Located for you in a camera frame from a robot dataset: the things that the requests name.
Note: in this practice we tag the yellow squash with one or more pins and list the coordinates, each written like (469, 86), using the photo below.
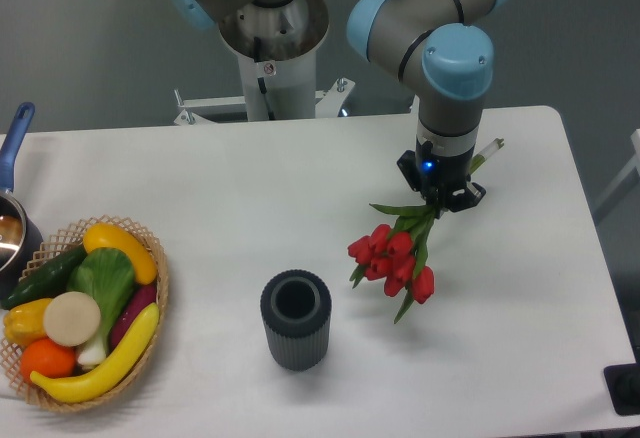
(105, 235)

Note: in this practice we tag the blue handled saucepan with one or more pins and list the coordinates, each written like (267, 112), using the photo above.
(20, 237)

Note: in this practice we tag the woven wicker basket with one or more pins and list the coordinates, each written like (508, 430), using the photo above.
(14, 385)

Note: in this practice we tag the white frame at right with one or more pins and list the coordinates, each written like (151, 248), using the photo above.
(620, 185)

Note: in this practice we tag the orange fruit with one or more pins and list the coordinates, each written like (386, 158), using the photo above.
(47, 358)

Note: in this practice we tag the dark grey ribbed vase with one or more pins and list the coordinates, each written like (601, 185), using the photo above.
(296, 307)

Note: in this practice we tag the yellow bell pepper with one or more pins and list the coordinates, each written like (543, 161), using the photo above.
(24, 324)

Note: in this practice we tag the black device at edge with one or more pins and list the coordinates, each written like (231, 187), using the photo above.
(623, 387)

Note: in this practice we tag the purple sweet potato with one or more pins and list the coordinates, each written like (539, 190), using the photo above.
(141, 298)

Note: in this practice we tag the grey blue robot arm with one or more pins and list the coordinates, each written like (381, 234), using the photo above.
(433, 47)

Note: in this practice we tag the beige round disc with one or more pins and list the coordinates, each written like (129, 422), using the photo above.
(71, 319)

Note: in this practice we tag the red tulip bouquet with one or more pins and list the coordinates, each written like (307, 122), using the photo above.
(398, 254)

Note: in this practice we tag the yellow banana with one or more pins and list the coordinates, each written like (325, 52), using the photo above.
(112, 370)

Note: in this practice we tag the green bok choy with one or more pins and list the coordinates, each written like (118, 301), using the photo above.
(107, 276)

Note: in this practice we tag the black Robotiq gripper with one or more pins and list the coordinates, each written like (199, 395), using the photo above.
(424, 171)

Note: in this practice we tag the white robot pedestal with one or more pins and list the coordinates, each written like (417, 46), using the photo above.
(276, 51)

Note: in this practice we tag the green cucumber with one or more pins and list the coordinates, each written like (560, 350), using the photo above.
(48, 280)

